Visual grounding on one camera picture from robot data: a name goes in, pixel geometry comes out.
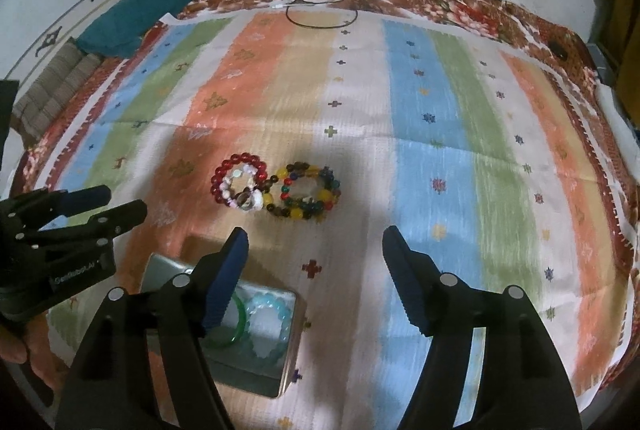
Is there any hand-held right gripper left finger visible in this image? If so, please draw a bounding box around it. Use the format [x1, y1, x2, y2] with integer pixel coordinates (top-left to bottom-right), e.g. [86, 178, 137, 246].
[54, 226, 250, 430]

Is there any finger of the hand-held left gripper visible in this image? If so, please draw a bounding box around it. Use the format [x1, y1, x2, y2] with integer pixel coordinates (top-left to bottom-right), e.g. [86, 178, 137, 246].
[30, 199, 148, 261]
[0, 184, 112, 233]

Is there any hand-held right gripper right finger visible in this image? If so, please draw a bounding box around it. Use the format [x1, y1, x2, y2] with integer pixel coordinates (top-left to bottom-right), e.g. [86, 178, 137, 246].
[381, 225, 583, 430]

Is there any white pearl bracelet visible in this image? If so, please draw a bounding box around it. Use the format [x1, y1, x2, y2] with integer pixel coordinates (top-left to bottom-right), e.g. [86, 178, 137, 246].
[224, 164, 267, 213]

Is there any yellow and dark bead bracelet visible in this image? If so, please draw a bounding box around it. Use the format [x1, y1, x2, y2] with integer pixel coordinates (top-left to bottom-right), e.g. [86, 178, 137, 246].
[264, 161, 342, 220]

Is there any metal tin box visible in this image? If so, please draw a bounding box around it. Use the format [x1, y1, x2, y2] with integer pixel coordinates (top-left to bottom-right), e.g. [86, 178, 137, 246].
[141, 253, 298, 399]

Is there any red bead bracelet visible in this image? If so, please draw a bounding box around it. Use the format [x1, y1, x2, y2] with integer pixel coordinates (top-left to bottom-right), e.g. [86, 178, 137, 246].
[211, 152, 268, 207]

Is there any multicolour small bead bracelet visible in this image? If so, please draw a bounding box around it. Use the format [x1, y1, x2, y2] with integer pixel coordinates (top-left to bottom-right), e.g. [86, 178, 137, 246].
[279, 165, 343, 217]

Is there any person's left hand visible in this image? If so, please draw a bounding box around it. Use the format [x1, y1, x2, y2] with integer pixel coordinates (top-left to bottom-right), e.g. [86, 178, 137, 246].
[0, 329, 28, 363]

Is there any green bangle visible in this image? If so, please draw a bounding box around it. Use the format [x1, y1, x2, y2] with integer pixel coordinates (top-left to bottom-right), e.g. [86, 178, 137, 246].
[219, 294, 249, 349]

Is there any striped pastel blanket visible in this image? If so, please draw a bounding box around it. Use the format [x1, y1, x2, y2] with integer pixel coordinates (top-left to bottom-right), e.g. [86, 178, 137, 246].
[47, 13, 631, 430]

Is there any teal pillow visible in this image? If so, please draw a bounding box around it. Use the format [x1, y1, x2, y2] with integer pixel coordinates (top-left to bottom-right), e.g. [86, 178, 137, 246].
[75, 0, 236, 58]

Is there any white bolster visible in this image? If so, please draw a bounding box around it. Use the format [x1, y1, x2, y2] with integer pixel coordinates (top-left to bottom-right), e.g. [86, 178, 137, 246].
[597, 85, 637, 133]

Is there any brown hanging garment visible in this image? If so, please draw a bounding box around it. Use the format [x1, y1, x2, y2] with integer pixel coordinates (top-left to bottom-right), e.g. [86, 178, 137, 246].
[597, 0, 640, 104]

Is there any light blue bead bracelet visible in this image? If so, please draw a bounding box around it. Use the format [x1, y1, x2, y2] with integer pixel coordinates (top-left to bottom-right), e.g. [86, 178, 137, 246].
[240, 294, 293, 359]

